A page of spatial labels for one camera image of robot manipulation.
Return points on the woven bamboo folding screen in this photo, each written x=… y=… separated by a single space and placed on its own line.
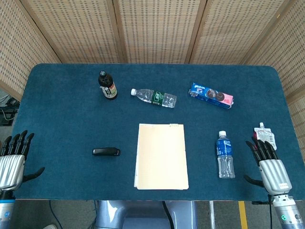
x=157 y=31

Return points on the dark brown tea bottle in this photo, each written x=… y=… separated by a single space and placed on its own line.
x=107 y=86

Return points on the blue-grey robot torso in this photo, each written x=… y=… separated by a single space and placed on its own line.
x=143 y=214

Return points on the blue cookie box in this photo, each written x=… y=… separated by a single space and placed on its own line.
x=210 y=95

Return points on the blue-label drink bottle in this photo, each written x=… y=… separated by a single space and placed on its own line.
x=225 y=156

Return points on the white spouted drink pouch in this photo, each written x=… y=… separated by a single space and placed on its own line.
x=265 y=134

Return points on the clear green-label water bottle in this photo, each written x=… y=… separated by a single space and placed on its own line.
x=155 y=97

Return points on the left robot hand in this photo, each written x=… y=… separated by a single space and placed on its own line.
x=10 y=164

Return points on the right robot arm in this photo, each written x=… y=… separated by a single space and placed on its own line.
x=286 y=211

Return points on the beige paper notepad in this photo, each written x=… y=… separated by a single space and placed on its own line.
x=161 y=157

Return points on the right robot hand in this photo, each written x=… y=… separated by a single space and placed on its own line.
x=274 y=170

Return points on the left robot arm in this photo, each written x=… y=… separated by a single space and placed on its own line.
x=6 y=210

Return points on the black small device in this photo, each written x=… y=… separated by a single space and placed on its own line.
x=106 y=151

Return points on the blue felt table mat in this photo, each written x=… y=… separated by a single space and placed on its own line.
x=71 y=124

